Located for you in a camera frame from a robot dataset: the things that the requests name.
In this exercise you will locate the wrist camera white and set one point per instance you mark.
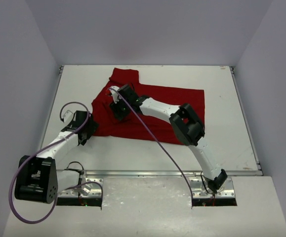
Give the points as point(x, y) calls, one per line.
point(67, 117)
point(113, 91)

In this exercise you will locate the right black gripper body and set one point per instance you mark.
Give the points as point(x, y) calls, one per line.
point(122, 108)

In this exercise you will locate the metal base plate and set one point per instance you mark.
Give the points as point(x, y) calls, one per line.
point(91, 189)
point(200, 189)

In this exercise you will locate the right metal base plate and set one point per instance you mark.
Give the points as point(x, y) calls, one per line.
point(200, 189)

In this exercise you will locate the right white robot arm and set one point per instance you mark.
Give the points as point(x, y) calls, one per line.
point(186, 125)

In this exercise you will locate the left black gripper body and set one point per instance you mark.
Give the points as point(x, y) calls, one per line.
point(91, 128)

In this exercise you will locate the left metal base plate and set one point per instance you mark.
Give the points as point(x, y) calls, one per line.
point(91, 189)

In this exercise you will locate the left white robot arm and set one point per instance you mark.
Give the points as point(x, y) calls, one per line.
point(39, 180)

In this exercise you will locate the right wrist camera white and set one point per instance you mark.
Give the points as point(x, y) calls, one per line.
point(113, 91)

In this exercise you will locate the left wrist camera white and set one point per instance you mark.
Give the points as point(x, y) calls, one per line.
point(67, 117)

